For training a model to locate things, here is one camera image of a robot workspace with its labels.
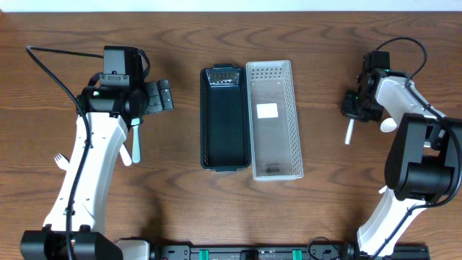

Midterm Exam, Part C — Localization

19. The white plastic fork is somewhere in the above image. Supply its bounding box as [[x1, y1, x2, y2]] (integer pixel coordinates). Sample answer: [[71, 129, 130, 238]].
[[53, 153, 69, 171]]

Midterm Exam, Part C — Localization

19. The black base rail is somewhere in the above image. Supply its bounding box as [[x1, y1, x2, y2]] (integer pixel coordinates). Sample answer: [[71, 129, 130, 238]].
[[151, 242, 431, 260]]

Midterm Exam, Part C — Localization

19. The clear perforated plastic basket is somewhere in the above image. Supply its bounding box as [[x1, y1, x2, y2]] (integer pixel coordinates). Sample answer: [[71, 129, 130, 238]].
[[246, 60, 304, 181]]

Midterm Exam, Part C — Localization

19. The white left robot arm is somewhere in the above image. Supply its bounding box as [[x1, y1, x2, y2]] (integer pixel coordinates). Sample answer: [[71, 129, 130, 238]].
[[20, 74, 173, 259]]

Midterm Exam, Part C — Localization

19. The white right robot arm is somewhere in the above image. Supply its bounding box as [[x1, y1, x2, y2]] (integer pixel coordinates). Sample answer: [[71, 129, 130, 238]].
[[341, 68, 461, 259]]

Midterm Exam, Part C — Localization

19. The dark green plastic tray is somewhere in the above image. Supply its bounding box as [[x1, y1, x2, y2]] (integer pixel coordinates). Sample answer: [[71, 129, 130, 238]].
[[200, 64, 251, 172]]

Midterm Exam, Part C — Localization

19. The white label sticker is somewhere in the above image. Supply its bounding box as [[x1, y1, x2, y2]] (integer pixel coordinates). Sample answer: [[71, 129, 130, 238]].
[[256, 103, 279, 119]]

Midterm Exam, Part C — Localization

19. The mint green plastic utensil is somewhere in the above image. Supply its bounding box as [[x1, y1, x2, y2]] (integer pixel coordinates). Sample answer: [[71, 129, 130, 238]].
[[131, 118, 141, 163]]

